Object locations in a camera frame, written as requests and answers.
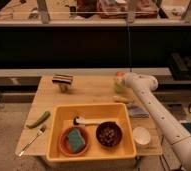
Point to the yellow plastic bin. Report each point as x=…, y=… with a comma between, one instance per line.
x=63, y=119

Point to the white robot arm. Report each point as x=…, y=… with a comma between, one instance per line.
x=143, y=87

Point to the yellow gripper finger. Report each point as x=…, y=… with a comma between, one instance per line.
x=121, y=99

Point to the teal sponge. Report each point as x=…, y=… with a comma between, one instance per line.
x=75, y=140

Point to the green okra pod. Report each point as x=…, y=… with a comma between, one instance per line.
x=40, y=120

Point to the dark bowl with beans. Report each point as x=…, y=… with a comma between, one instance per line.
x=109, y=134

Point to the green plastic cup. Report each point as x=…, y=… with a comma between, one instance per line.
x=118, y=85

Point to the orange-red apple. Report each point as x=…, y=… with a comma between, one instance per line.
x=120, y=74

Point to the white handled brush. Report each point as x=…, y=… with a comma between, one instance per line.
x=82, y=121

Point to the striped brush block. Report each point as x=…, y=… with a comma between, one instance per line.
x=63, y=81

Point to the orange plastic bowl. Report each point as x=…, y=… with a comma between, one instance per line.
x=64, y=147

